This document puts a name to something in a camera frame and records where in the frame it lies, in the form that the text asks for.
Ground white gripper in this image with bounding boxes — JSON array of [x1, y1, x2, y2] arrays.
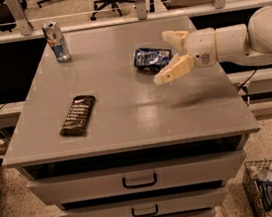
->
[[154, 27, 217, 85]]

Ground blue pepsi can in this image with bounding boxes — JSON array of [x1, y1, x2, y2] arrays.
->
[[133, 48, 173, 70]]

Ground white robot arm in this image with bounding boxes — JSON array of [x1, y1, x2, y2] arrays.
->
[[154, 6, 272, 85]]

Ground silver blue energy drink can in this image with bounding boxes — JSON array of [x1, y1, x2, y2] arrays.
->
[[42, 21, 70, 63]]

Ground grey drawer cabinet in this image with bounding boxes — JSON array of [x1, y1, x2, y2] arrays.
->
[[4, 17, 259, 212]]

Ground dark brown snack bar wrapper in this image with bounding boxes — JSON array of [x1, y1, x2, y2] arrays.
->
[[60, 95, 96, 137]]

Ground blue snack bag in basket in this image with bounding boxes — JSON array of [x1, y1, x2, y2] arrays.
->
[[257, 181, 272, 211]]

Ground top grey drawer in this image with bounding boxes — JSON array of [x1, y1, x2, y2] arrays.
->
[[28, 150, 246, 205]]

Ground middle grey drawer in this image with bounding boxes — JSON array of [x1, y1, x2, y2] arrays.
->
[[61, 187, 227, 217]]

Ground black cable right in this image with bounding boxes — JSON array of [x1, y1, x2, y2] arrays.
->
[[234, 68, 263, 104]]

